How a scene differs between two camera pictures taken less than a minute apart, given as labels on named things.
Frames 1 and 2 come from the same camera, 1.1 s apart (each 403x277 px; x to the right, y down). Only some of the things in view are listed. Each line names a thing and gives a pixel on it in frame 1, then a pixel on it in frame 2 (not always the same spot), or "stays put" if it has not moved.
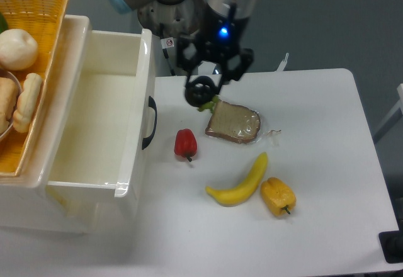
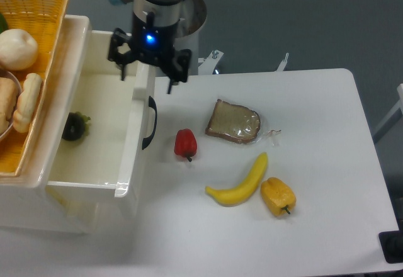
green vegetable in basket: (3, 23) stays put
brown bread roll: (8, 102) stays put
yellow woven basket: (40, 11) stays put
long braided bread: (26, 102) stays put
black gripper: (220, 36) -> (153, 45)
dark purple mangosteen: (199, 92) -> (77, 126)
